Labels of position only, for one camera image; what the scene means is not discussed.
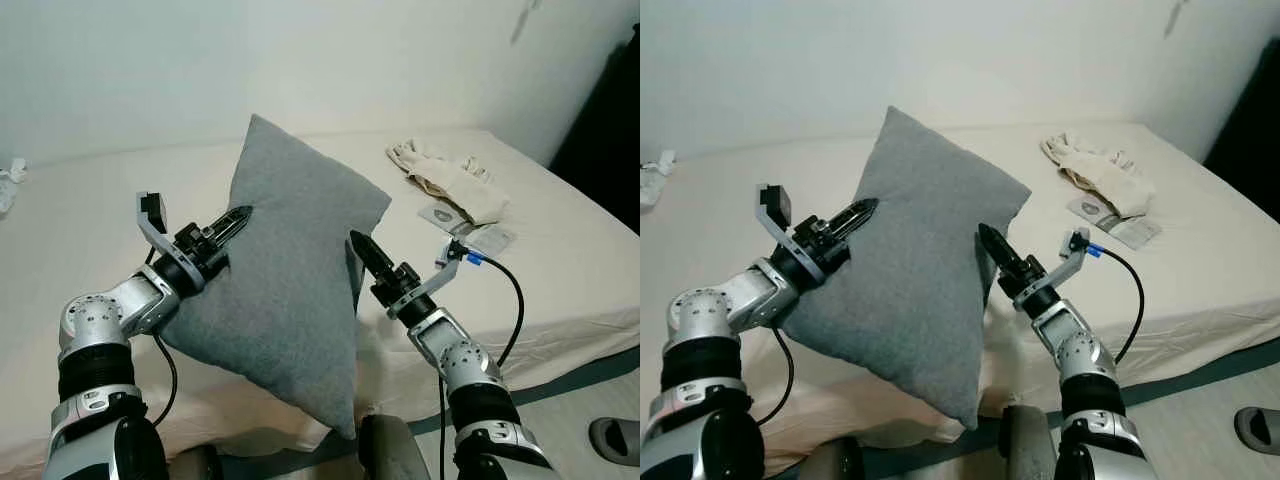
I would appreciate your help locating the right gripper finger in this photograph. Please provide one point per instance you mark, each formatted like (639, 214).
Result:
(372, 260)
(999, 252)

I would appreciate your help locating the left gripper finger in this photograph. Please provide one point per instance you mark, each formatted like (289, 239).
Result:
(230, 224)
(856, 216)

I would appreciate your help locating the grey fabric pillow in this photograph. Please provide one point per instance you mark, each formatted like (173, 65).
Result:
(920, 270)
(290, 270)

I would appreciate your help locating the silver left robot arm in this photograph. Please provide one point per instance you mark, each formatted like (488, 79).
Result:
(100, 350)
(710, 350)

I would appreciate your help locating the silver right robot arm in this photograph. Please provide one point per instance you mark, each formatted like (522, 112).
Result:
(1085, 375)
(475, 385)

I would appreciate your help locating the grey printed booklet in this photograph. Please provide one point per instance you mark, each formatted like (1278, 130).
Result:
(1138, 232)
(490, 240)

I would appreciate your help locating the beige folded garment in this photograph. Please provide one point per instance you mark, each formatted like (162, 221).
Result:
(1105, 172)
(455, 180)

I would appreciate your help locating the mattress with cream sheet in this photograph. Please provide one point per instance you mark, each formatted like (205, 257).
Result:
(80, 240)
(1180, 290)

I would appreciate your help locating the robot right leg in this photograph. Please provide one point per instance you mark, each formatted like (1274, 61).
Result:
(388, 450)
(1025, 445)

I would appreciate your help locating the robot leg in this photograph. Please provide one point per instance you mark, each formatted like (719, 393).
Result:
(830, 462)
(388, 450)
(1025, 445)
(192, 465)

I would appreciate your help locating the crumpled white plastic bag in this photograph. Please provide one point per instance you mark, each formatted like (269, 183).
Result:
(655, 178)
(10, 185)

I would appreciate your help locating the robot left leg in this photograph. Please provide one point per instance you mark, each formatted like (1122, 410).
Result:
(192, 465)
(830, 462)

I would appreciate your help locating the black furniture piece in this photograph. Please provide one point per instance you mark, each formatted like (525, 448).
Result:
(610, 140)
(1255, 120)

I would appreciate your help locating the grey slipper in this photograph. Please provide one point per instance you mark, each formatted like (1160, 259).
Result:
(615, 442)
(1260, 430)

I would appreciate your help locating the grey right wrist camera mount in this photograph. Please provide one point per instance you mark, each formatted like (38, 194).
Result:
(1072, 255)
(452, 262)

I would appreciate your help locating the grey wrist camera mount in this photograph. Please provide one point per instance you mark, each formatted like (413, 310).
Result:
(775, 215)
(152, 220)
(452, 262)
(1072, 255)

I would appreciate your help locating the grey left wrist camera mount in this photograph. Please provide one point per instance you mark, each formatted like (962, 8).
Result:
(775, 215)
(152, 220)

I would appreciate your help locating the teal upholstered bed frame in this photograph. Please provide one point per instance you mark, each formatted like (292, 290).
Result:
(1200, 370)
(560, 375)

